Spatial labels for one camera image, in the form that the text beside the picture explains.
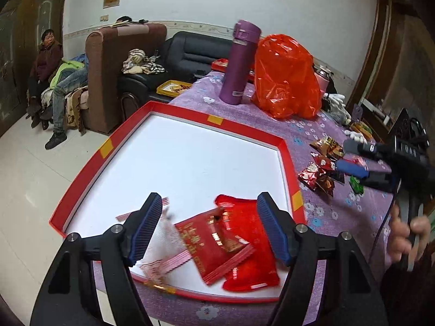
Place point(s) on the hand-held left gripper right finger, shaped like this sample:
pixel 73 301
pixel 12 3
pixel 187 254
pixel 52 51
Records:
pixel 272 231

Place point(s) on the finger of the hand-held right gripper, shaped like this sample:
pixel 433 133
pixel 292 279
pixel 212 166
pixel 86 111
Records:
pixel 365 149
pixel 351 168

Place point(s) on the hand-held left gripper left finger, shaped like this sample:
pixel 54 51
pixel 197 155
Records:
pixel 146 231

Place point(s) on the green snack packet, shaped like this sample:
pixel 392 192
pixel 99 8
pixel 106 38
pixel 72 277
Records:
pixel 356 186

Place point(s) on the pink white snack packet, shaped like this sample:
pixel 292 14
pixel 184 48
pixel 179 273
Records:
pixel 166 236

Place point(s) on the red shiny snack packet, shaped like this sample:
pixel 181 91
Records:
pixel 311 176
pixel 326 185
pixel 321 161

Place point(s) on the red translucent snack packet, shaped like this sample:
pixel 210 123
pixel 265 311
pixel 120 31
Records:
pixel 251 271

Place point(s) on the red gold-print snack packet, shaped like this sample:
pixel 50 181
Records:
pixel 207 244

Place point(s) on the red shallow box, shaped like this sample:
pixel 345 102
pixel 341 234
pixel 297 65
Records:
pixel 204 163

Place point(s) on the person's right hand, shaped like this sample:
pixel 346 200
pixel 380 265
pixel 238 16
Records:
pixel 396 244

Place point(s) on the white glove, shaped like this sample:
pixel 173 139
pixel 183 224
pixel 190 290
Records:
pixel 355 135
pixel 334 99

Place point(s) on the yellow snack pack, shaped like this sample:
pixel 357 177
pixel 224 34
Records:
pixel 360 128

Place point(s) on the brown gold snack packet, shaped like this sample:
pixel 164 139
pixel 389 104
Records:
pixel 328 146

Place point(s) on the grey glove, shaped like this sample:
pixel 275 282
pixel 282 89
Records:
pixel 341 113

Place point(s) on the pink bottle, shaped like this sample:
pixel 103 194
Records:
pixel 323 81

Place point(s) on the purple floral tablecloth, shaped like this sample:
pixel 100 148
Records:
pixel 258 122

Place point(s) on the orange plastic bag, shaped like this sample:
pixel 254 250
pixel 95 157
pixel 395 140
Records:
pixel 285 78

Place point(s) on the brown wooden door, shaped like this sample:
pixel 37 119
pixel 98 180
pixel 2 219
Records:
pixel 390 40

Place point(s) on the yellow tray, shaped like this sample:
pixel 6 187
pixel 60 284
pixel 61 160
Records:
pixel 166 90

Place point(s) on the patterned blanket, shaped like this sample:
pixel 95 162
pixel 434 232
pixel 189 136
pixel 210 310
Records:
pixel 73 108

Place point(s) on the purple thermos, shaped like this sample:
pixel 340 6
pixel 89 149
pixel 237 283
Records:
pixel 238 68

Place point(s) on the brown armchair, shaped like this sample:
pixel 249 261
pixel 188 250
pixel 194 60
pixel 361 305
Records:
pixel 102 74

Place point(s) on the red tray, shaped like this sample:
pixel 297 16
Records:
pixel 219 64

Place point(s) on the pile of clothes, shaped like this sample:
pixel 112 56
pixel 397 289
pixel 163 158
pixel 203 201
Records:
pixel 139 62

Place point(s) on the black leather sofa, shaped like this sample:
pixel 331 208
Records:
pixel 190 51

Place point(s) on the tan flat board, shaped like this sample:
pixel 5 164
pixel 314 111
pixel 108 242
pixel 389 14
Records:
pixel 129 24

